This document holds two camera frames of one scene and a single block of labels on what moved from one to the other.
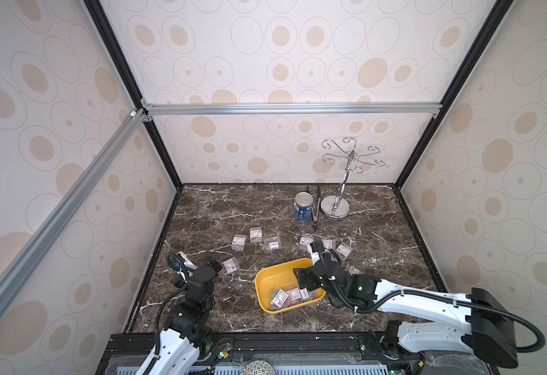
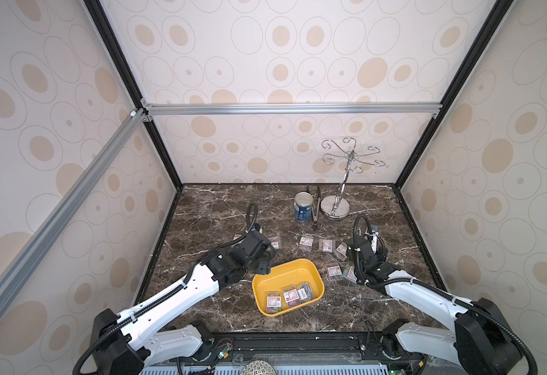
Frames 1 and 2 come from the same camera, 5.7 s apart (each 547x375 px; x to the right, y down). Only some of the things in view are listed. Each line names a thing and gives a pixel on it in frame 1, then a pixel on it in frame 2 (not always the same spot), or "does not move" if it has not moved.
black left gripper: (217, 265) -> (267, 257)
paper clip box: (273, 244) does not move
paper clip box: (343, 251) does not move
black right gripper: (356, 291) -> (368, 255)
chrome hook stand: (334, 207) does not move
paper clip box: (305, 241) does not move
